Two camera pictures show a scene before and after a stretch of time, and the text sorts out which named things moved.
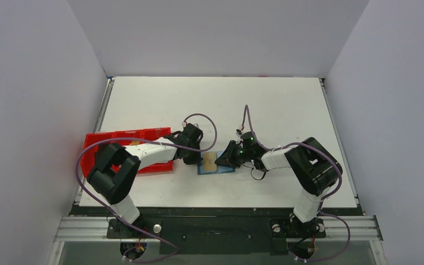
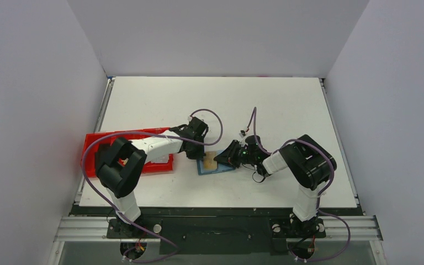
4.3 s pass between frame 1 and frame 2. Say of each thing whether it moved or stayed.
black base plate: stayed
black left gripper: stayed
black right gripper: moved
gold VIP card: stayed
